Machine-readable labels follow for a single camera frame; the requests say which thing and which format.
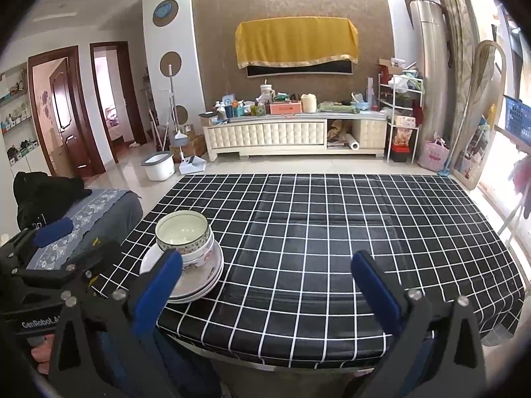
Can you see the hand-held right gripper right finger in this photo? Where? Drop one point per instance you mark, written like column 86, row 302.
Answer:
column 375, row 292

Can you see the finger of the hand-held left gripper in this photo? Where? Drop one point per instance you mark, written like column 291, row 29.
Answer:
column 45, row 282
column 52, row 230

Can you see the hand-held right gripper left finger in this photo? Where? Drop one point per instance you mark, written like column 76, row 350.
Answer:
column 155, row 292

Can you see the floral print white plate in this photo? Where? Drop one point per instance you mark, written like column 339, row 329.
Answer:
column 151, row 263

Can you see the white bowl with floral outside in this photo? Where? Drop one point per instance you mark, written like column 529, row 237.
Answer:
column 195, row 259

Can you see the green patterned bowl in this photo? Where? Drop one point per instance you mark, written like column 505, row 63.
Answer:
column 182, row 228

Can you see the person's left hand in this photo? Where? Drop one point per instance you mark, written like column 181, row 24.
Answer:
column 41, row 354

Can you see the black clothing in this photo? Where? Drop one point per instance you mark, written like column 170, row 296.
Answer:
column 45, row 192

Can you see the grey covered sofa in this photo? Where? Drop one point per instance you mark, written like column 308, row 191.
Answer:
column 112, row 215

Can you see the black checked tablecloth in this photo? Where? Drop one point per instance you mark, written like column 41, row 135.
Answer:
column 332, row 236

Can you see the white mop bucket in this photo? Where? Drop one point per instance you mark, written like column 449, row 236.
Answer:
column 157, row 168

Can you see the brown wooden door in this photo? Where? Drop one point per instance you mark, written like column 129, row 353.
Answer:
column 62, row 107

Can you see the white dustpan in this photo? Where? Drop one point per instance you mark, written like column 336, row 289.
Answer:
column 191, row 166

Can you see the pink bag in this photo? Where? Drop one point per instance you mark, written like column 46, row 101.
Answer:
column 433, row 155

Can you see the white paper roll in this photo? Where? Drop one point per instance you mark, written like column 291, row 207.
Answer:
column 354, row 143

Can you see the white mop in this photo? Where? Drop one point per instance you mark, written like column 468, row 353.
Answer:
column 172, row 99

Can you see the cream television cabinet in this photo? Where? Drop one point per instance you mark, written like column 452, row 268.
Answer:
column 265, row 134

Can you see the cream canister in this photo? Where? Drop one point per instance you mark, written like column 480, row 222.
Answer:
column 309, row 103

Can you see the orange box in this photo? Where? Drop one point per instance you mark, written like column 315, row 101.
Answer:
column 285, row 108

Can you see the oval standing mirror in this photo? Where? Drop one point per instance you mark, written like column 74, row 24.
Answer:
column 481, row 107

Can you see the standing air conditioner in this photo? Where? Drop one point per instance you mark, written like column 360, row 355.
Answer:
column 431, row 74

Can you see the blue plastic basket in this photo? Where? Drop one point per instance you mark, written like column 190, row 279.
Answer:
column 518, row 118

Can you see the black television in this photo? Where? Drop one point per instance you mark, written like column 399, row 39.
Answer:
column 303, row 71

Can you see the patterned curtain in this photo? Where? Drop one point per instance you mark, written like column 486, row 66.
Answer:
column 454, row 49

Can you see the yellow television cover cloth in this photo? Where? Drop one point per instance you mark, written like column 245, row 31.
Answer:
column 296, row 39

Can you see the wall shelf with bottles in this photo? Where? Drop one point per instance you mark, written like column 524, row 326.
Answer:
column 16, row 120

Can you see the brown round wall disc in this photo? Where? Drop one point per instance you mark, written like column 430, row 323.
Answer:
column 181, row 115
column 171, row 61

